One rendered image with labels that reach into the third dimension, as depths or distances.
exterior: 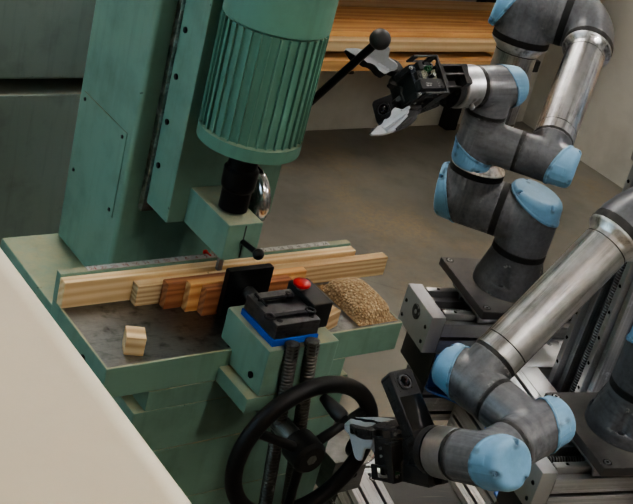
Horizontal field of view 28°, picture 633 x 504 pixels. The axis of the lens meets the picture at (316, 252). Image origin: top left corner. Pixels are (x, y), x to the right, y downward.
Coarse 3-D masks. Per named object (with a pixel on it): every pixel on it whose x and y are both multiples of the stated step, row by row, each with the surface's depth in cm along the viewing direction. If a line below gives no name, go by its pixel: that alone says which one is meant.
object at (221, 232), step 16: (192, 192) 218; (208, 192) 218; (192, 208) 218; (208, 208) 214; (192, 224) 219; (208, 224) 214; (224, 224) 210; (240, 224) 210; (256, 224) 212; (208, 240) 215; (224, 240) 211; (240, 240) 212; (256, 240) 214; (224, 256) 212; (240, 256) 214
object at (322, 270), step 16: (352, 256) 238; (368, 256) 240; (384, 256) 242; (208, 272) 220; (320, 272) 233; (336, 272) 236; (352, 272) 238; (368, 272) 241; (144, 288) 211; (160, 288) 213; (144, 304) 213
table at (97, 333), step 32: (64, 320) 205; (96, 320) 206; (128, 320) 208; (160, 320) 210; (192, 320) 212; (224, 320) 215; (352, 320) 225; (96, 352) 198; (160, 352) 202; (192, 352) 204; (224, 352) 207; (352, 352) 226; (128, 384) 199; (160, 384) 203; (224, 384) 207
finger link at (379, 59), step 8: (352, 48) 206; (352, 56) 206; (368, 56) 207; (376, 56) 207; (384, 56) 206; (360, 64) 208; (368, 64) 207; (376, 64) 208; (384, 64) 208; (392, 64) 208; (376, 72) 208; (384, 72) 208
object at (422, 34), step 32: (352, 0) 500; (384, 0) 511; (416, 0) 522; (480, 0) 553; (352, 32) 464; (416, 32) 482; (448, 32) 493; (480, 32) 503; (480, 64) 503; (448, 128) 579
